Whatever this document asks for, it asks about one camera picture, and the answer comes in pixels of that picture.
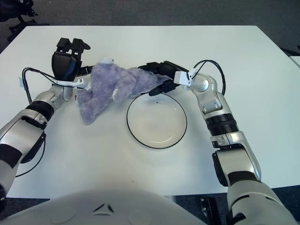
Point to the white right wrist mount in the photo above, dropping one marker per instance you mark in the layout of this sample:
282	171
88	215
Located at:
181	78

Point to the purple plush teddy bear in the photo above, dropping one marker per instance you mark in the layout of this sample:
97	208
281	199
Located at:
105	86

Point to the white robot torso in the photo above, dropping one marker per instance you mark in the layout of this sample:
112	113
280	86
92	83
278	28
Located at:
105	206

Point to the white side table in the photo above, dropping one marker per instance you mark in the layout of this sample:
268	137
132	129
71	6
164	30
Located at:
295	59

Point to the black office chair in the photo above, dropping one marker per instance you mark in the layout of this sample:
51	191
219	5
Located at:
9	11

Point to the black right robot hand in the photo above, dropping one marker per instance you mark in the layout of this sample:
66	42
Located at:
168	69

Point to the black metal table bracket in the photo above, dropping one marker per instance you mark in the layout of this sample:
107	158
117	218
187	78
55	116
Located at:
207	211

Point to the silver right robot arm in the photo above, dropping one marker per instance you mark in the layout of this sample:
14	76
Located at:
236	161

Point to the white plate with black rim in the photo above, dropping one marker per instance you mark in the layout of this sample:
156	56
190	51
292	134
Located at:
157	122

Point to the white wrist mount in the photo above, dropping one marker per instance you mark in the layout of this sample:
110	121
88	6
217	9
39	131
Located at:
80	82
181	78

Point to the white left wrist mount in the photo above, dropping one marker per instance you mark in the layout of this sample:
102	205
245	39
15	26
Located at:
80	82

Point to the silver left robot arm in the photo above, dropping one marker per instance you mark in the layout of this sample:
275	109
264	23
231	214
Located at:
16	133

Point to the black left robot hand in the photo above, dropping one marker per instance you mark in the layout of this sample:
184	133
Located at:
63	68

